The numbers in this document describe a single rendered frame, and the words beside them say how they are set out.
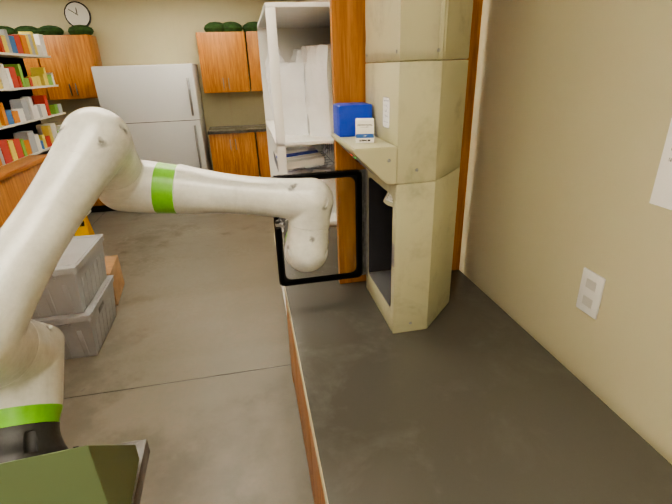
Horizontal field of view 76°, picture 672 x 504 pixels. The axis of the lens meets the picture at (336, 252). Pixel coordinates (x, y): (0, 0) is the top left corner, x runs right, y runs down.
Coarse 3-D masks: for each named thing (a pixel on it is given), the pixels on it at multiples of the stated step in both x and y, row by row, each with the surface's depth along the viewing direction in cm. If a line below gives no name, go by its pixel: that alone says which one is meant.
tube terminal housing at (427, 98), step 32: (384, 64) 115; (416, 64) 105; (448, 64) 109; (384, 96) 118; (416, 96) 108; (448, 96) 113; (384, 128) 121; (416, 128) 111; (448, 128) 118; (416, 160) 114; (448, 160) 123; (416, 192) 117; (448, 192) 128; (416, 224) 121; (448, 224) 134; (416, 256) 125; (448, 256) 140; (416, 288) 129; (448, 288) 147; (416, 320) 134
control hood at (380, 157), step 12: (348, 144) 117; (360, 144) 116; (372, 144) 116; (384, 144) 115; (360, 156) 111; (372, 156) 111; (384, 156) 112; (396, 156) 113; (372, 168) 112; (384, 168) 113; (396, 168) 114; (384, 180) 114
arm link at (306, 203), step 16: (176, 176) 96; (192, 176) 97; (208, 176) 98; (224, 176) 99; (240, 176) 100; (176, 192) 96; (192, 192) 96; (208, 192) 97; (224, 192) 98; (240, 192) 98; (256, 192) 99; (272, 192) 99; (288, 192) 99; (304, 192) 99; (320, 192) 100; (176, 208) 98; (192, 208) 99; (208, 208) 99; (224, 208) 100; (240, 208) 100; (256, 208) 100; (272, 208) 100; (288, 208) 100; (304, 208) 100; (320, 208) 101; (304, 224) 102; (320, 224) 103
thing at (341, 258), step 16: (272, 176) 139; (336, 192) 145; (352, 192) 146; (336, 208) 147; (352, 208) 148; (336, 224) 149; (352, 224) 151; (336, 240) 152; (352, 240) 153; (336, 256) 154; (352, 256) 155; (288, 272) 153; (304, 272) 154; (320, 272) 155; (336, 272) 157
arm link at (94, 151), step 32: (64, 128) 78; (96, 128) 79; (128, 128) 85; (64, 160) 76; (96, 160) 78; (128, 160) 86; (32, 192) 73; (64, 192) 75; (96, 192) 80; (32, 224) 71; (64, 224) 75; (0, 256) 68; (32, 256) 70; (0, 288) 66; (32, 288) 70; (0, 320) 66; (0, 352) 65; (32, 352) 73; (0, 384) 71
